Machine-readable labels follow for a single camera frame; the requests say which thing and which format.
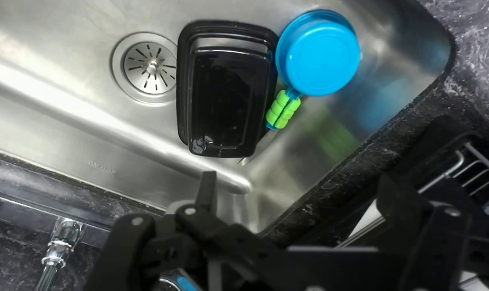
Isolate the chrome tap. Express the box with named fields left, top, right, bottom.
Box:
left=0, top=193, right=87, bottom=291

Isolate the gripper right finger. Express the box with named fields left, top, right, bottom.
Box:
left=376, top=174, right=489, bottom=291

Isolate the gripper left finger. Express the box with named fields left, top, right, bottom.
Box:
left=85, top=171, right=287, bottom=291

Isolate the sink drain strainer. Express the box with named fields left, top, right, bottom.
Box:
left=111, top=32, right=179, bottom=105

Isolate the black plastic food container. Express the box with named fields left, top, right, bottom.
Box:
left=176, top=20, right=279, bottom=158

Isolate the blue mug with green handle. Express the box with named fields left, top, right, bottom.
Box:
left=265, top=10, right=361, bottom=131

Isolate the dish rack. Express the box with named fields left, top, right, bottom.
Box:
left=341, top=115, right=489, bottom=291

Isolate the stainless steel sink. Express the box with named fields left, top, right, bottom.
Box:
left=0, top=0, right=456, bottom=235

